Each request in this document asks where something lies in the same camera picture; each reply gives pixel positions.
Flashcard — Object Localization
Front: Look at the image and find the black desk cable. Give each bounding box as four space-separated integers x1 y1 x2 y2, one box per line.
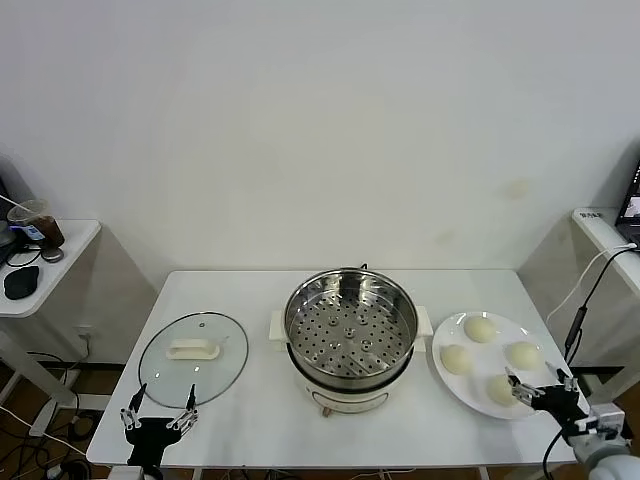
4 244 44 269

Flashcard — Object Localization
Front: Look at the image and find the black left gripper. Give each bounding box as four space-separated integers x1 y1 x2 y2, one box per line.
119 382 201 469

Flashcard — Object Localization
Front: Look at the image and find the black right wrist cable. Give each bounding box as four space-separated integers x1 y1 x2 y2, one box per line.
543 428 572 480

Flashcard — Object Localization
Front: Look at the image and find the white round plate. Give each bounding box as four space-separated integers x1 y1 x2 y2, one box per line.
431 311 558 420

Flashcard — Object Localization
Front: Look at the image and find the black floor cable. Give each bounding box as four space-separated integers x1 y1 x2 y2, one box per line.
27 351 84 374

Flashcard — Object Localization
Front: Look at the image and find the black computer mouse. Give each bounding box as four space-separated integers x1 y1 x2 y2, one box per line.
3 265 40 300

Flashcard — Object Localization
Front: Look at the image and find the white charging cable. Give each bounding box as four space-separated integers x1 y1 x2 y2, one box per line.
546 243 637 326

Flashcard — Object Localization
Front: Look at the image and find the black cable with inline adapter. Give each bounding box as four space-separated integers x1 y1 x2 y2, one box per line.
564 246 639 364

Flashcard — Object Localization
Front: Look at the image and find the black laptop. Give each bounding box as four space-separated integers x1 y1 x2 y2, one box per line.
615 159 640 246

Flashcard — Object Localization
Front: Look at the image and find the perforated steel steamer basket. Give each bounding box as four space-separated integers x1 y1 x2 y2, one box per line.
283 268 418 392

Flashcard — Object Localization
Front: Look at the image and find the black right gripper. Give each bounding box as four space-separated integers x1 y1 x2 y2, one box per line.
504 361 592 437

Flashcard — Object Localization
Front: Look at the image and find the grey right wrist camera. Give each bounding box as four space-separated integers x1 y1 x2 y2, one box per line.
574 403 626 442

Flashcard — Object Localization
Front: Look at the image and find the cream electric cooker base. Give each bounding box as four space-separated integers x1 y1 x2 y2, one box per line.
269 305 434 417

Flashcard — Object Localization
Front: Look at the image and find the white side table with cup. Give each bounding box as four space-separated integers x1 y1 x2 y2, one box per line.
0 218 102 436

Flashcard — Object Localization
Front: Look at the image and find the glass lid with cream handle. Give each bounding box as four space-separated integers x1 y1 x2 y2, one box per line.
138 311 250 407

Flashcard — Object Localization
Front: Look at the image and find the white steamed baozi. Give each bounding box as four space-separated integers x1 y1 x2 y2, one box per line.
463 315 496 344
439 343 472 375
507 341 543 371
485 373 519 405

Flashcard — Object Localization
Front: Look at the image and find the black device with blue label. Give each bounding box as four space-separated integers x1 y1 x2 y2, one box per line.
9 224 44 247

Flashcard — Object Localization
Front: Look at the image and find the plastic iced coffee cup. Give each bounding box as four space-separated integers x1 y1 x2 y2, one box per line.
6 198 67 249

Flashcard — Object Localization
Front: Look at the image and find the white floor cable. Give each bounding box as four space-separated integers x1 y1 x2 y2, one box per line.
0 403 89 457

